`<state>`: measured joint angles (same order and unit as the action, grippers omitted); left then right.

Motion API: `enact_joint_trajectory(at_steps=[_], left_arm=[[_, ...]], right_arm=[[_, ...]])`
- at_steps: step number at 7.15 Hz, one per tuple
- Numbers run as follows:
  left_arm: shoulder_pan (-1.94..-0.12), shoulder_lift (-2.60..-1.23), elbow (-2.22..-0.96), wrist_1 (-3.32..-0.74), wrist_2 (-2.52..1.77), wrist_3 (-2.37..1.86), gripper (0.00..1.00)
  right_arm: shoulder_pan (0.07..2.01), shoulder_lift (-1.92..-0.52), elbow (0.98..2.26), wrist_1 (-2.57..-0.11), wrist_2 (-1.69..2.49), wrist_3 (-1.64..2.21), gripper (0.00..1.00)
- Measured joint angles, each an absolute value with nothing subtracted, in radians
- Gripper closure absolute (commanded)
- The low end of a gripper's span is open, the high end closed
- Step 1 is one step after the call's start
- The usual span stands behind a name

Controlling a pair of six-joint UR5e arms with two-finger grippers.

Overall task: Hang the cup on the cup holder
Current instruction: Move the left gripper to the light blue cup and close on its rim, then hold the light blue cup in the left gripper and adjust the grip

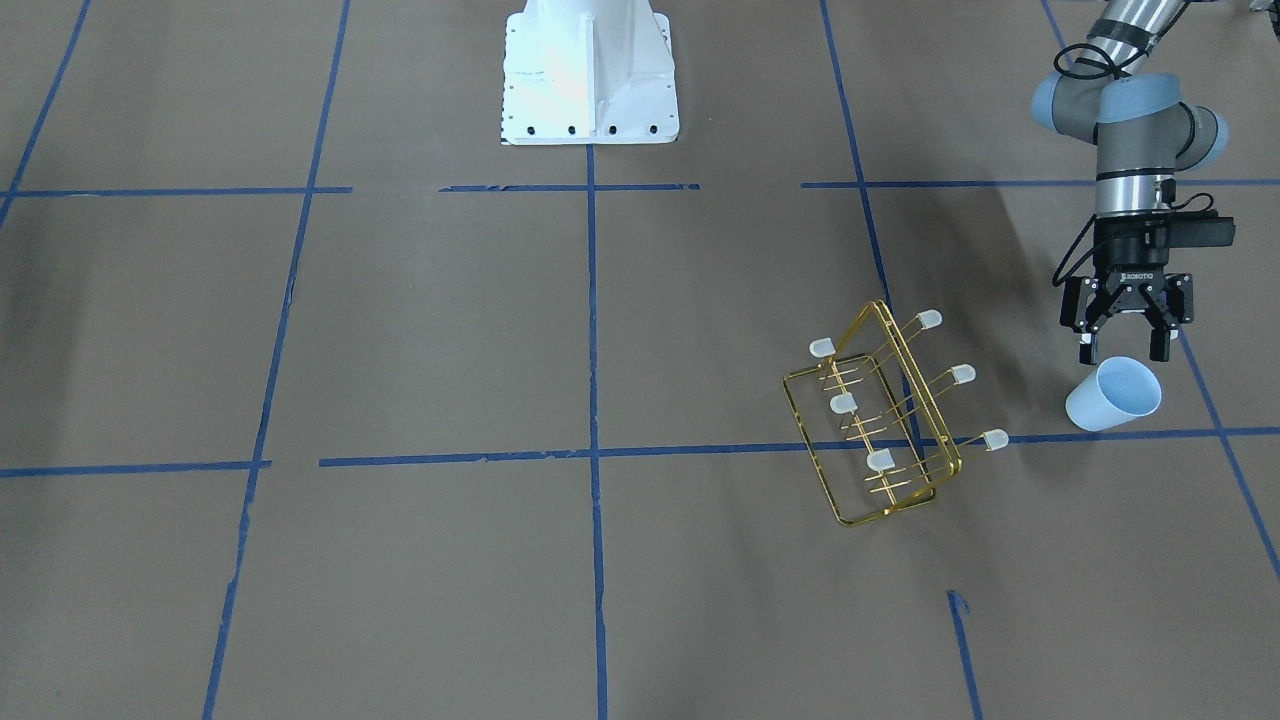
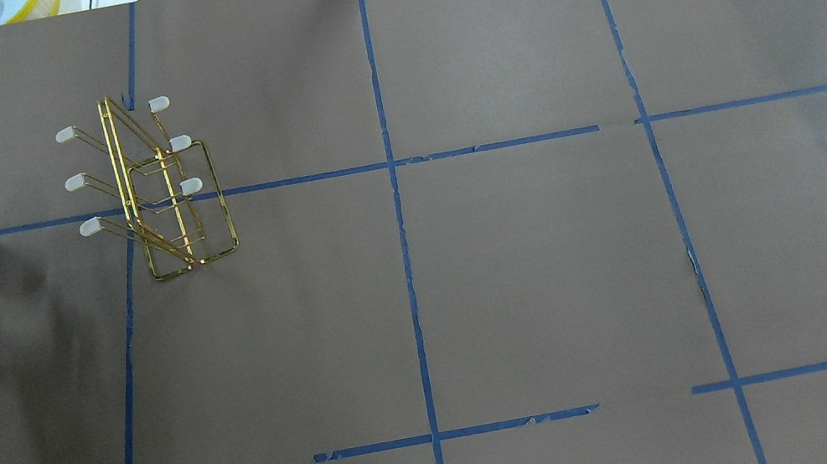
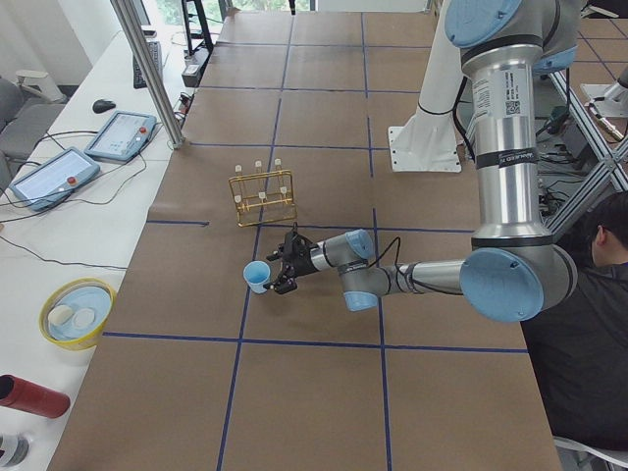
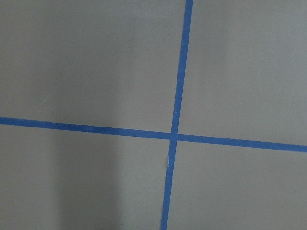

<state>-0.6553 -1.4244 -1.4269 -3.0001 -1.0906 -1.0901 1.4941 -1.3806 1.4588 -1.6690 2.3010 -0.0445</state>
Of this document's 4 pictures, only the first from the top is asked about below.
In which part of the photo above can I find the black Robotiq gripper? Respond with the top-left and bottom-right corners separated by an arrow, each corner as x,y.
1060,217 -> 1196,365

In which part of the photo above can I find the light blue plastic cup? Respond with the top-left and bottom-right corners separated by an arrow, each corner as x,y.
1064,356 -> 1164,432

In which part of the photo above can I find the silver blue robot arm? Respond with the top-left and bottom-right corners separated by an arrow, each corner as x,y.
1030,1 -> 1236,365

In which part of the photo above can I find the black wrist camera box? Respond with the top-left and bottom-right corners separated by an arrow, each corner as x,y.
1166,209 -> 1236,249

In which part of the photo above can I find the gold wire cup holder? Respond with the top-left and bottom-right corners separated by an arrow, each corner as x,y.
781,299 -> 1011,527

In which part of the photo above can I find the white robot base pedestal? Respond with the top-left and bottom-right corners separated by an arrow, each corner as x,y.
500,1 -> 681,146

